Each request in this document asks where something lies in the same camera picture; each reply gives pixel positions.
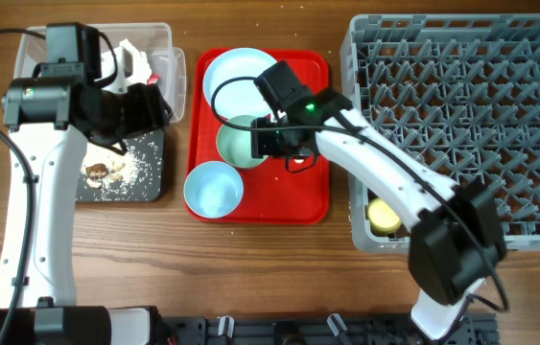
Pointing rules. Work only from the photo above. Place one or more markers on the green bowl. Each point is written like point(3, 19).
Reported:
point(235, 148)

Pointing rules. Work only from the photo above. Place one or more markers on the black rectangular tray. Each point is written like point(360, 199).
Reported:
point(140, 167)

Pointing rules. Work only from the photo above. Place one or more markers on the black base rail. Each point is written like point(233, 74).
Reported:
point(375, 329)

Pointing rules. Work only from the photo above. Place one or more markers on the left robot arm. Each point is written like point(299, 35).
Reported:
point(50, 118)

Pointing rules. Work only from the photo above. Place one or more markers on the grey dishwasher rack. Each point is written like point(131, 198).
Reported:
point(460, 93)

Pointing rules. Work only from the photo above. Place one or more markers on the clear plastic waste bin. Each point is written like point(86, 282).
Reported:
point(165, 59)

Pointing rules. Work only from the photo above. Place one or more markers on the white napkin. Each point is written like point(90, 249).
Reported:
point(132, 67)

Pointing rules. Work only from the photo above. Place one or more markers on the food scraps and rice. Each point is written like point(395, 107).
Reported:
point(116, 167)

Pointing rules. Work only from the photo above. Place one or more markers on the red serving tray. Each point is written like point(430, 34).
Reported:
point(272, 195)

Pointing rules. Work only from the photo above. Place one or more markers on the light blue plate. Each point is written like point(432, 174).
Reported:
point(238, 97)

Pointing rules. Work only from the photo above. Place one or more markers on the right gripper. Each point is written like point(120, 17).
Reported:
point(262, 145)

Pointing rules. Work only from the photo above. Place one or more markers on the yellow cup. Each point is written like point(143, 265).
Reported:
point(383, 220)

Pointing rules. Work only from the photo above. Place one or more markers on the red snack wrapper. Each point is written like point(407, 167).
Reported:
point(153, 79)

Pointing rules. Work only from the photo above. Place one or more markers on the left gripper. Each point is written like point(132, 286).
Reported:
point(154, 114)

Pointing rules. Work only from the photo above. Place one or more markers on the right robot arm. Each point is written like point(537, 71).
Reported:
point(456, 236)

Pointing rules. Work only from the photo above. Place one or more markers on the light blue bowl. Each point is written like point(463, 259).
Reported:
point(213, 190)

